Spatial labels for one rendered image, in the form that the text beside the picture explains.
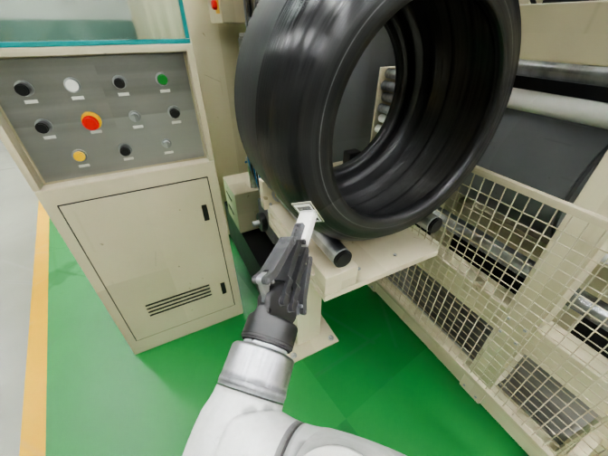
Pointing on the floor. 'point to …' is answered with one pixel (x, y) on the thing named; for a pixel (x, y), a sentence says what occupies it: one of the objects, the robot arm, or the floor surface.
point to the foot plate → (314, 343)
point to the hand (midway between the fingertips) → (304, 228)
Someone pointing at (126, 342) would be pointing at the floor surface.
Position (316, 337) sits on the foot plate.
